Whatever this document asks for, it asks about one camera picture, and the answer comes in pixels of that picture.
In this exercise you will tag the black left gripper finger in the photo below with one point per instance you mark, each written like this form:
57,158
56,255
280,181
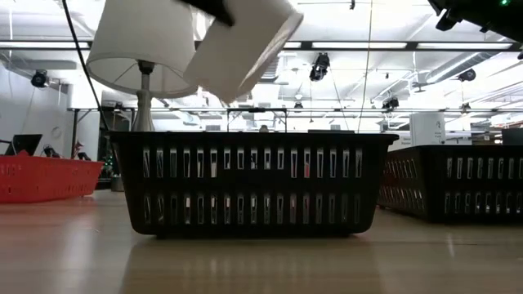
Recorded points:
212,10

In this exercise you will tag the black computer monitor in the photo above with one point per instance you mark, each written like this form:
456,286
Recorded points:
26,143
512,136

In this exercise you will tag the red plastic basket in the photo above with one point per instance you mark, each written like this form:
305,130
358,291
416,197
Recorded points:
45,179

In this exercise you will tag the white plastic basket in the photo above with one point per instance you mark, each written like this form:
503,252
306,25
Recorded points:
241,53

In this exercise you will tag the white box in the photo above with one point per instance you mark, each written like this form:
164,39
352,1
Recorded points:
427,128

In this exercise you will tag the black slotted plastic basket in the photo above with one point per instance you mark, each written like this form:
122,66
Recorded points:
253,183
470,185

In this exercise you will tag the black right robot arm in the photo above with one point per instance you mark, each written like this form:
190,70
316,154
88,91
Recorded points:
482,16

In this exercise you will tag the white shade silver table lamp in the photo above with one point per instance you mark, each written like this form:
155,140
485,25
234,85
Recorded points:
139,41

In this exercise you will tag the black ceiling-hung device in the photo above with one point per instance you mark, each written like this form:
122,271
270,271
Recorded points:
467,75
39,78
319,67
390,103

